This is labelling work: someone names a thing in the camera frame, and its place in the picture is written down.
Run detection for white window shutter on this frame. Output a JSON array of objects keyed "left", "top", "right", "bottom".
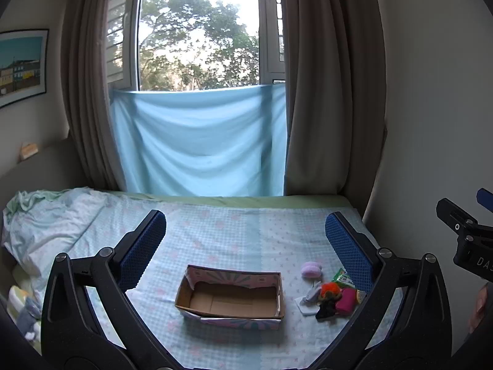
[{"left": 107, "top": 0, "right": 129, "bottom": 85}]

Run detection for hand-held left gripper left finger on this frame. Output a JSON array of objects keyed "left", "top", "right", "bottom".
[{"left": 40, "top": 209, "right": 174, "bottom": 370}]

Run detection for black cloth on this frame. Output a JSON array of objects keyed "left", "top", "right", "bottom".
[{"left": 315, "top": 298, "right": 340, "bottom": 320}]

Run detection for beige headboard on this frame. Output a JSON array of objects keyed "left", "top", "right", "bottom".
[{"left": 0, "top": 137, "right": 83, "bottom": 216}]

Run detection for white window frame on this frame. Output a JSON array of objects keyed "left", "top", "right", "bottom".
[{"left": 106, "top": 0, "right": 287, "bottom": 92}]

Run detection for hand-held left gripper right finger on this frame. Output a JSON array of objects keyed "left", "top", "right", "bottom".
[{"left": 316, "top": 211, "right": 453, "bottom": 370}]

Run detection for person's right hand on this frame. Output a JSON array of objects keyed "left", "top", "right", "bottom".
[{"left": 468, "top": 282, "right": 493, "bottom": 336}]

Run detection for crumpled light floral quilt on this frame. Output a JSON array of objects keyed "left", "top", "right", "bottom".
[{"left": 2, "top": 187, "right": 128, "bottom": 278}]

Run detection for framed wall picture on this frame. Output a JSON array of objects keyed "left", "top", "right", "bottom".
[{"left": 0, "top": 29, "right": 50, "bottom": 109}]

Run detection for grey plush toy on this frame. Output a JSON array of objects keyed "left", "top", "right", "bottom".
[{"left": 15, "top": 302, "right": 41, "bottom": 340}]

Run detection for printed cardboard box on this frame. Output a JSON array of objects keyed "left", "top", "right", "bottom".
[{"left": 174, "top": 265, "right": 286, "bottom": 330}]

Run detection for white cloth square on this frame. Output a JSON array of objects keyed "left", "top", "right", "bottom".
[{"left": 295, "top": 296, "right": 320, "bottom": 317}]

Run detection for yellow green printed cloth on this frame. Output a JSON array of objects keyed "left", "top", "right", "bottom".
[{"left": 8, "top": 285, "right": 31, "bottom": 313}]

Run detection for pink sponge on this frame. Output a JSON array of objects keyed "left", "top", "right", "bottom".
[{"left": 335, "top": 288, "right": 358, "bottom": 314}]

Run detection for orange pom-pom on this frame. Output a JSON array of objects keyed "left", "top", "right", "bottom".
[{"left": 320, "top": 282, "right": 343, "bottom": 301}]

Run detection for green wipes packet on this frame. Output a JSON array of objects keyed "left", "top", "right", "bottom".
[{"left": 331, "top": 268, "right": 357, "bottom": 290}]

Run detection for trees outside window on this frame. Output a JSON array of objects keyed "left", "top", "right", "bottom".
[{"left": 139, "top": 0, "right": 259, "bottom": 92}]

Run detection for beige curtain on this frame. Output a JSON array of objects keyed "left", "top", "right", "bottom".
[
  {"left": 283, "top": 0, "right": 388, "bottom": 197},
  {"left": 61, "top": 0, "right": 143, "bottom": 191}
]

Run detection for light blue hanging sheet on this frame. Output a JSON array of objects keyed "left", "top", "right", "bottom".
[{"left": 110, "top": 84, "right": 287, "bottom": 197}]

